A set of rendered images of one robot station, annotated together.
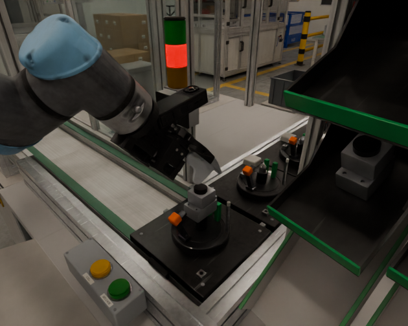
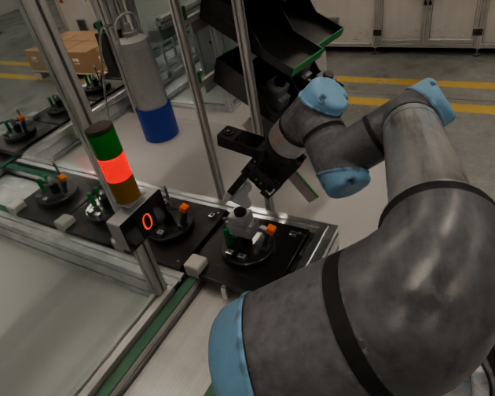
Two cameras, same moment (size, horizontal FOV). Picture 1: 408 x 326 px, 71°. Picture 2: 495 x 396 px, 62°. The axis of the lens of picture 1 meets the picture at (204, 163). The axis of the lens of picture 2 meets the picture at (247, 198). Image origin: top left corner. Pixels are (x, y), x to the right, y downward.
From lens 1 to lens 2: 98 cm
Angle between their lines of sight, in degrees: 77
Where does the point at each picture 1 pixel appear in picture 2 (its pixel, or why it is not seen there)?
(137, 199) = (189, 350)
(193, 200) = (248, 220)
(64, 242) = not seen: outside the picture
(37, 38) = (335, 92)
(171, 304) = (320, 246)
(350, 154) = (282, 88)
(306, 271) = not seen: hidden behind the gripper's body
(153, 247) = (278, 273)
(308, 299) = (304, 168)
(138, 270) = not seen: hidden behind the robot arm
